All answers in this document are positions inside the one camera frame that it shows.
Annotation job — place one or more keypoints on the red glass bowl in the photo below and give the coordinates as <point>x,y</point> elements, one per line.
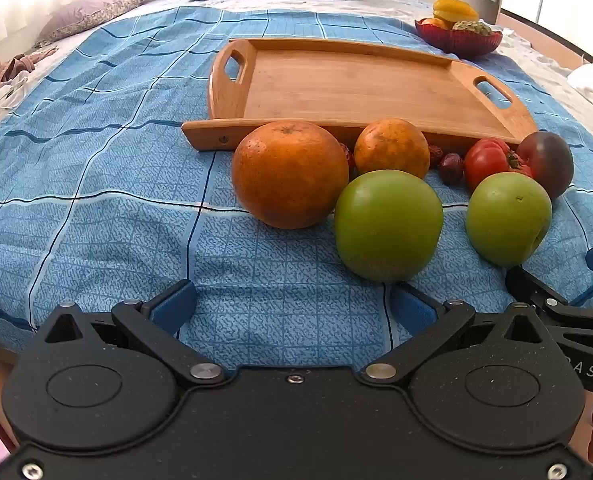
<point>466,44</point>

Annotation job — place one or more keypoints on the purple floral pillow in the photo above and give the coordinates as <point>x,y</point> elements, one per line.
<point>91,12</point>

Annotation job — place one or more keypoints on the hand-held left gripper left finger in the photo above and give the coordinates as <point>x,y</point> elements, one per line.
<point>174,307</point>

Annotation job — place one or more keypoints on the wooden bed frame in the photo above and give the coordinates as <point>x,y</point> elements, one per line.
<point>541,30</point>

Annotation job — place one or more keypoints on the green custard apple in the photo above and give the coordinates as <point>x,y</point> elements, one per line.
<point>471,28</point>

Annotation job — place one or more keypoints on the small orange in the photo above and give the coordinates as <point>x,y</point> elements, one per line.
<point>391,147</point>

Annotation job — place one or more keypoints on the grey patterned bed sheet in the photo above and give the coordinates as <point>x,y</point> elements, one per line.
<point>541,67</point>

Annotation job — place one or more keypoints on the red ribbed tomato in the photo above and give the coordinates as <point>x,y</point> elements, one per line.
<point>486,160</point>

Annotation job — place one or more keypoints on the red date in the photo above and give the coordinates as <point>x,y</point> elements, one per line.
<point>347,157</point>
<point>435,155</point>
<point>450,169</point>

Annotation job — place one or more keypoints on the small orange persimmon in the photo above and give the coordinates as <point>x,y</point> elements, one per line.
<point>434,23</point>

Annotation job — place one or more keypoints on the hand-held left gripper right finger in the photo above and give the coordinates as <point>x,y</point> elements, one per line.
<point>414,312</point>

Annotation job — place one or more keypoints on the large orange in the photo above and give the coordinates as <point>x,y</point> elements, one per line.
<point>286,175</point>

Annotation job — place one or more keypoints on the yellow starfruit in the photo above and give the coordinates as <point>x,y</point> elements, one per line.
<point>454,10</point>

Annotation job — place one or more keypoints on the wooden tray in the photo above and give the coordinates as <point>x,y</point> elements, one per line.
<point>351,90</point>

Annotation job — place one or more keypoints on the large green apple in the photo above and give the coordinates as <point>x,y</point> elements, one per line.
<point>386,225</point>

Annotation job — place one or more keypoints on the dark purple plum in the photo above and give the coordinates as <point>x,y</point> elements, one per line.
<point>548,160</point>

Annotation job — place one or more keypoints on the pink brown garment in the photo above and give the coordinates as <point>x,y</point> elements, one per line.
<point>1,72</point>

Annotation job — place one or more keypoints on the small green apple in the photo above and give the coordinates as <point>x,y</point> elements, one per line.
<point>506,220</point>

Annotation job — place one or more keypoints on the blue checked blanket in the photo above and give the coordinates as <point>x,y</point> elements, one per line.
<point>101,210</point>

